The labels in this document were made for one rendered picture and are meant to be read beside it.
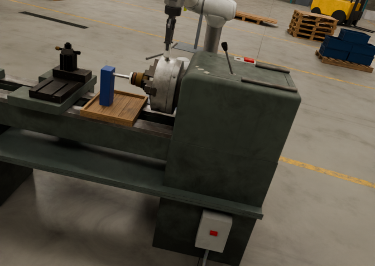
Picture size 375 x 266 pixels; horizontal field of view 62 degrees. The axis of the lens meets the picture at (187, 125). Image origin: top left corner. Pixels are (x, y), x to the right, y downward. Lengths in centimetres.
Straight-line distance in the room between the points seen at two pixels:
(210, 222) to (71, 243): 93
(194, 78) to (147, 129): 43
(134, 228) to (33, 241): 64
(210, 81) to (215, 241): 100
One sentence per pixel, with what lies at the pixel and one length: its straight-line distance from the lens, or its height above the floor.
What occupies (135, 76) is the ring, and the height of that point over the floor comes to 111.
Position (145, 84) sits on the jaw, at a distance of 172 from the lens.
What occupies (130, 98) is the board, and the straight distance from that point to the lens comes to 207.
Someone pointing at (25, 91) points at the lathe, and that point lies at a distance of 201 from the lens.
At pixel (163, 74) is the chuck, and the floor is 119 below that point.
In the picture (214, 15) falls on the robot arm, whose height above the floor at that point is 146.
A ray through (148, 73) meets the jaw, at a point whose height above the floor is 113.
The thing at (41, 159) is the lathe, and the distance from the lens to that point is 209.
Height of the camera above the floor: 176
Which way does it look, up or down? 29 degrees down
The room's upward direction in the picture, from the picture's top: 11 degrees clockwise
